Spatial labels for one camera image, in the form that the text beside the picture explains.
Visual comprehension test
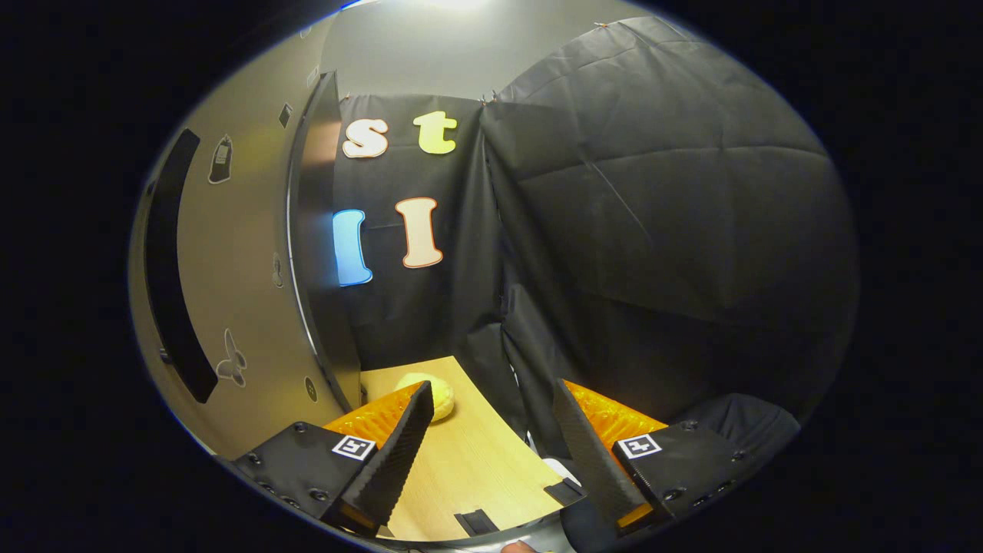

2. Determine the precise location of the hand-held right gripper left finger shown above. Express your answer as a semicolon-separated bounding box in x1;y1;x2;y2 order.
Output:
230;380;435;538

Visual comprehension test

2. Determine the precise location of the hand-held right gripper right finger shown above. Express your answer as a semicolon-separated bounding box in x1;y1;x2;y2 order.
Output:
553;378;769;536

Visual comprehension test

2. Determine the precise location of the grey cabinet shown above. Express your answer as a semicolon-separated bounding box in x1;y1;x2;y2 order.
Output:
288;71;363;412

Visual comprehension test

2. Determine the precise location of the black door handle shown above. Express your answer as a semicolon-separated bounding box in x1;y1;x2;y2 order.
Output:
144;128;219;405

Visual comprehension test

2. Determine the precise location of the pale yellow bread bun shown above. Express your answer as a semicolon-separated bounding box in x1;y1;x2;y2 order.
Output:
396;373;455;423

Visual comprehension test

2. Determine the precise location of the black backdrop cloth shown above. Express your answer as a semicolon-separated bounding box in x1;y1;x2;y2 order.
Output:
330;15;859;462

